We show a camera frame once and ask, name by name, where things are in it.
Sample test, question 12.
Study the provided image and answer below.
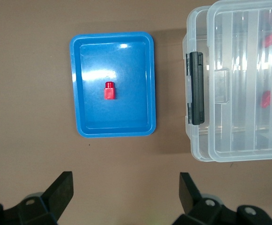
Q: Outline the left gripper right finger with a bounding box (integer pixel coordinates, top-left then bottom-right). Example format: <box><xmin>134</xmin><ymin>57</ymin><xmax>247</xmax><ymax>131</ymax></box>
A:
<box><xmin>173</xmin><ymin>172</ymin><xmax>239</xmax><ymax>225</ymax></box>

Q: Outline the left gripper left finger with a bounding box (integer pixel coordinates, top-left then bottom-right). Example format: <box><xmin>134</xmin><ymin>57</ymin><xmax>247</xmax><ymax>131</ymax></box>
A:
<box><xmin>3</xmin><ymin>171</ymin><xmax>74</xmax><ymax>225</ymax></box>

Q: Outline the clear plastic box lid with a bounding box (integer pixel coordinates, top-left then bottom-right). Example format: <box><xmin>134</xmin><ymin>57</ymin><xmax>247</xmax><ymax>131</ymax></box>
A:
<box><xmin>206</xmin><ymin>0</ymin><xmax>272</xmax><ymax>163</ymax></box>

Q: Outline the black box latch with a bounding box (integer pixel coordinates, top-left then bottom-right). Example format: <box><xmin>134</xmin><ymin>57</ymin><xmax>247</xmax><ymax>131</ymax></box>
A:
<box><xmin>185</xmin><ymin>51</ymin><xmax>205</xmax><ymax>126</ymax></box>

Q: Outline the clear plastic storage box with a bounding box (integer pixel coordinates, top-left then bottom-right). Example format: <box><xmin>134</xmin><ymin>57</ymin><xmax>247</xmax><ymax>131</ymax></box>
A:
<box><xmin>182</xmin><ymin>6</ymin><xmax>272</xmax><ymax>162</ymax></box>

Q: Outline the brown paper table cover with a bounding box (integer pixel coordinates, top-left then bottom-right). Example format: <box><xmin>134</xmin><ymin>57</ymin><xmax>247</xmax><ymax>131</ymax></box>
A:
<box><xmin>0</xmin><ymin>0</ymin><xmax>272</xmax><ymax>225</ymax></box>

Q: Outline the blue plastic tray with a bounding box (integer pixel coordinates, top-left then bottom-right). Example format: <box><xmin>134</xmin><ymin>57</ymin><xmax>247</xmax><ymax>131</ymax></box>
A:
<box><xmin>69</xmin><ymin>31</ymin><xmax>157</xmax><ymax>138</ymax></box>

